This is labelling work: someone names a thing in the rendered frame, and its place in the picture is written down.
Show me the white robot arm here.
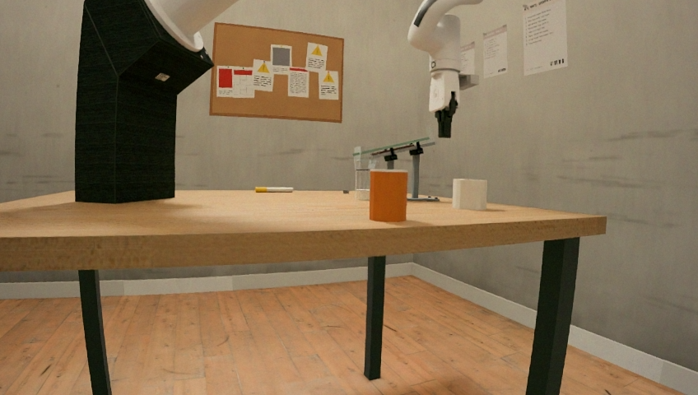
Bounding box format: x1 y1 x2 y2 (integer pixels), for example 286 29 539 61
145 0 483 91

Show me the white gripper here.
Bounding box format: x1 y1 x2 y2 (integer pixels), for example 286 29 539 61
429 71 460 138

